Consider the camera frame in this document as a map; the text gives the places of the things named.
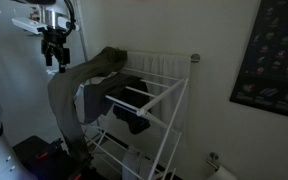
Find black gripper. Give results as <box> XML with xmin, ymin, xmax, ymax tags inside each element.
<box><xmin>39</xmin><ymin>27</ymin><xmax>72</xmax><ymax>74</ymax></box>

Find olive green pants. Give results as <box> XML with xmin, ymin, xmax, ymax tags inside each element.
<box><xmin>47</xmin><ymin>46</ymin><xmax>129</xmax><ymax>162</ymax></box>

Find dark grey garment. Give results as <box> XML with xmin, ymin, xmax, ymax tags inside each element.
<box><xmin>83</xmin><ymin>73</ymin><xmax>152</xmax><ymax>136</ymax></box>

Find white cloth on rack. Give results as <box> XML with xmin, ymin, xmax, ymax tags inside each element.
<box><xmin>121</xmin><ymin>148</ymin><xmax>152</xmax><ymax>180</ymax></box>

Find chrome toilet paper holder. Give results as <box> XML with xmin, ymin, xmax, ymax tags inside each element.
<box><xmin>205</xmin><ymin>152</ymin><xmax>220</xmax><ymax>172</ymax></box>

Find white toilet paper roll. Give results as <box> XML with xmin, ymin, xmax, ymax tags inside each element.
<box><xmin>206</xmin><ymin>165</ymin><xmax>238</xmax><ymax>180</ymax></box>

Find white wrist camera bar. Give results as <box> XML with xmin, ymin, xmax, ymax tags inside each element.
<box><xmin>11</xmin><ymin>15</ymin><xmax>80</xmax><ymax>36</ymax></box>

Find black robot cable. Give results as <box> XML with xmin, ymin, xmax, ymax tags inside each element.
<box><xmin>62</xmin><ymin>0</ymin><xmax>77</xmax><ymax>38</ymax></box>

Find black clamp red handle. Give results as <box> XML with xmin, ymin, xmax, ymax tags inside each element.
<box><xmin>33</xmin><ymin>138</ymin><xmax>65</xmax><ymax>162</ymax></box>
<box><xmin>67</xmin><ymin>156</ymin><xmax>94</xmax><ymax>180</ymax></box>

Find white wall towel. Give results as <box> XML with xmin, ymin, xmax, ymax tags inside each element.
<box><xmin>126</xmin><ymin>50</ymin><xmax>192</xmax><ymax>148</ymax></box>

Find white wire drying rack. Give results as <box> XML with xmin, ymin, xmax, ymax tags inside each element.
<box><xmin>46</xmin><ymin>66</ymin><xmax>191</xmax><ymax>180</ymax></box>

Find chrome towel bar mount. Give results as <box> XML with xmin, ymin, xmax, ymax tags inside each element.
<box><xmin>190</xmin><ymin>53</ymin><xmax>201</xmax><ymax>64</ymax></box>

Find dark wall poster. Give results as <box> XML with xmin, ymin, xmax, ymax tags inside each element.
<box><xmin>229</xmin><ymin>0</ymin><xmax>288</xmax><ymax>121</ymax></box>

